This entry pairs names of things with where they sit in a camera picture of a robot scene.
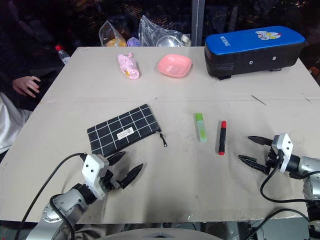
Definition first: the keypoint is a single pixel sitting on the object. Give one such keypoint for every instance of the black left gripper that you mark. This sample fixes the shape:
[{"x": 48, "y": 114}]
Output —
[{"x": 109, "y": 180}]

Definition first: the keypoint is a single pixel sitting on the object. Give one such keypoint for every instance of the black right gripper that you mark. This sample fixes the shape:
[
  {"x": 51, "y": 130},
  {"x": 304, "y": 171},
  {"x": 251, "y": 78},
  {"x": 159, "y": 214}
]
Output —
[{"x": 273, "y": 161}]

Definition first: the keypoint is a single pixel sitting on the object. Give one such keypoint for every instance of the red and black marker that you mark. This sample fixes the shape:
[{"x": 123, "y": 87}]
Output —
[{"x": 222, "y": 140}]

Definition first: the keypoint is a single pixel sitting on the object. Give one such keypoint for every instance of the green highlighter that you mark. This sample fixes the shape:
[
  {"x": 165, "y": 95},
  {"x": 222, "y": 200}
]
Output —
[{"x": 201, "y": 128}]

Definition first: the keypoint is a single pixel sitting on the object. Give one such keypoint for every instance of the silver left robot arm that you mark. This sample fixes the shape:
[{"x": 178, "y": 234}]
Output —
[{"x": 66, "y": 203}]

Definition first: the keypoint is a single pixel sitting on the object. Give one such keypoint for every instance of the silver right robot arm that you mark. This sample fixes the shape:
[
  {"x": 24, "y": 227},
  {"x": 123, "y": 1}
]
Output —
[{"x": 306, "y": 166}]

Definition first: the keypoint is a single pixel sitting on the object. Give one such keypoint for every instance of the bystander's bare hand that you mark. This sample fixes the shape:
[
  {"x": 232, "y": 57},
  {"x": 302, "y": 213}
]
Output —
[{"x": 23, "y": 85}]

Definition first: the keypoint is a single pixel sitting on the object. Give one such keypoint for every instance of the grey rounded robot torso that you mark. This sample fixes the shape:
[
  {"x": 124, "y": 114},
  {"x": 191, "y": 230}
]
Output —
[{"x": 160, "y": 234}]

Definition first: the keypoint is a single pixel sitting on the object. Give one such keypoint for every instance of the pink plastic bag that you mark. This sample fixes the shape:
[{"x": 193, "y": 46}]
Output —
[{"x": 130, "y": 66}]

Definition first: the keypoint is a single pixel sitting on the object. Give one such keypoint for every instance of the blue and black boxing pad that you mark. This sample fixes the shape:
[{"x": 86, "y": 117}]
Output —
[{"x": 252, "y": 50}]

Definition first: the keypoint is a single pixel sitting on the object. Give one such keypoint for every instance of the pink plastic bowl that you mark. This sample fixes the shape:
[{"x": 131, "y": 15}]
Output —
[{"x": 175, "y": 65}]

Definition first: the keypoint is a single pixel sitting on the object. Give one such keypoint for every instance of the black flat device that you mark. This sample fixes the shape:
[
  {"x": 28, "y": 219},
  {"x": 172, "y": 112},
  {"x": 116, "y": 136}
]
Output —
[{"x": 46, "y": 80}]

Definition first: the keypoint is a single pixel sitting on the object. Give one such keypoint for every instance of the bystander's white garment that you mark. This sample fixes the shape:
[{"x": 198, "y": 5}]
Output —
[{"x": 10, "y": 122}]

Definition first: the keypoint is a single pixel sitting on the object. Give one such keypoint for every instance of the small purple object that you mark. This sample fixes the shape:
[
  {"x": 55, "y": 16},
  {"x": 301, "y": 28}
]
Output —
[{"x": 133, "y": 42}]

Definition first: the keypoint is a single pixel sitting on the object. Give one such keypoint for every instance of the red-capped plastic water bottle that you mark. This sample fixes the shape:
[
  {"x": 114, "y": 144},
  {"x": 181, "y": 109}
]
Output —
[{"x": 63, "y": 55}]

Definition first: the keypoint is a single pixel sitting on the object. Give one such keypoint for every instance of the clear bag with orange contents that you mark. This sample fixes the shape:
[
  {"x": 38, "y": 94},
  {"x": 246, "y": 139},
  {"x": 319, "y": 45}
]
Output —
[{"x": 113, "y": 37}]

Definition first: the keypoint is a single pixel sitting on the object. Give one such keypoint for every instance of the crumpled clear plastic bag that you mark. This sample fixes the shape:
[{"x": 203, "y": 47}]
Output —
[{"x": 155, "y": 31}]

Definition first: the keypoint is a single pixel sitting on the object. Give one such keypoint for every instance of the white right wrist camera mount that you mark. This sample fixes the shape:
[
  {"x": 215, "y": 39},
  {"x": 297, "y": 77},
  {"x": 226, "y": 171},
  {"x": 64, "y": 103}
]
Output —
[{"x": 283, "y": 147}]

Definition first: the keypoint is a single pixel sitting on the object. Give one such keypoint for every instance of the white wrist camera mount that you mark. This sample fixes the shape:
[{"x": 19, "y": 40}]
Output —
[
  {"x": 93, "y": 168},
  {"x": 283, "y": 147}
]

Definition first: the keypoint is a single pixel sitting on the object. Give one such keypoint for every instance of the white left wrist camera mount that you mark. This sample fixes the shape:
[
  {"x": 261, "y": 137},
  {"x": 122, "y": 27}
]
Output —
[{"x": 93, "y": 168}]

